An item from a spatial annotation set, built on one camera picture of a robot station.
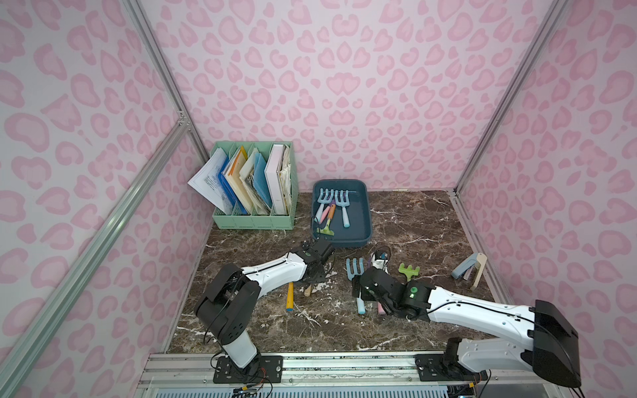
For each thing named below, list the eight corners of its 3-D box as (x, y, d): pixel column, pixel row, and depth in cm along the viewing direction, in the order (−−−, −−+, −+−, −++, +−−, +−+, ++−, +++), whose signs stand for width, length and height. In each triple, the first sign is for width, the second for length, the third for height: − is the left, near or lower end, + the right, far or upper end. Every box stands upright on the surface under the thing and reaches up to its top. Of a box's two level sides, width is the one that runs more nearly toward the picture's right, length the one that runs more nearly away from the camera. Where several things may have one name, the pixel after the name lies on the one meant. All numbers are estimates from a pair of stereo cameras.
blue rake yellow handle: (287, 311, 86) (286, 309, 85) (288, 284, 93) (287, 282, 91) (294, 311, 86) (293, 309, 85) (294, 284, 93) (293, 281, 91)
